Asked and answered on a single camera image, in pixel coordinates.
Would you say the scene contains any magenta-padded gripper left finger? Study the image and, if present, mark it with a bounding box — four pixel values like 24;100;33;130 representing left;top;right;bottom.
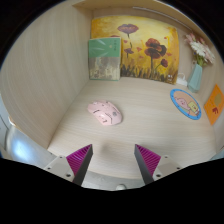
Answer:
43;143;94;187

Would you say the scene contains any white power strip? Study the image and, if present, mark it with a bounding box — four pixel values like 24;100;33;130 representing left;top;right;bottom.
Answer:
175;73;189;87

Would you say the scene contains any green book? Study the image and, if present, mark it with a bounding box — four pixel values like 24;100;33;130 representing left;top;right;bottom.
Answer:
87;36;122;82

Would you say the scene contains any yellow poppy flower painting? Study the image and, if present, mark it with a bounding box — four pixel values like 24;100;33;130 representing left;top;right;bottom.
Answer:
90;15;180;84

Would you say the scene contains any pink computer mouse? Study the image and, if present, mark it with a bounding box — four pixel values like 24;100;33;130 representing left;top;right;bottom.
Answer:
87;100;123;127

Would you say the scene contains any pale teal vase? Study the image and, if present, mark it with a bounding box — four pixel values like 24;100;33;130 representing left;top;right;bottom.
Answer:
187;63;204;94

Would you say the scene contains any pink and white flower bouquet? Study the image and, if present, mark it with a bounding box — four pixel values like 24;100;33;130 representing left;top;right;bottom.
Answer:
184;32;216;68

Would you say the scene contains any orange book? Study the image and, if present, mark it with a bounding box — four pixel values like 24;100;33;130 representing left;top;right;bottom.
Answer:
203;84;224;126

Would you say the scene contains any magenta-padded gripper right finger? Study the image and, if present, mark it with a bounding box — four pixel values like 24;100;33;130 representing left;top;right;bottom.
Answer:
134;143;183;185

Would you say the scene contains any round blue-rimmed cartoon mouse pad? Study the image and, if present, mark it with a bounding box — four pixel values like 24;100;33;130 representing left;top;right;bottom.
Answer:
169;88;203;121

